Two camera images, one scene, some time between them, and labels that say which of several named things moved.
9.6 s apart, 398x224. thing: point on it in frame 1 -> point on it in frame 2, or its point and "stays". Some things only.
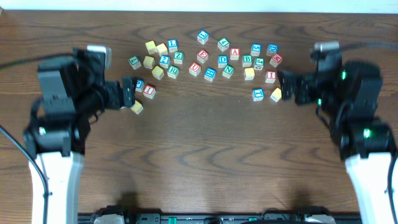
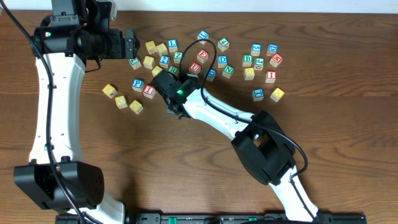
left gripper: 112,101 -> 129,51
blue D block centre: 222,61 stays
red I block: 149,91 stays
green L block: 135,63 stays
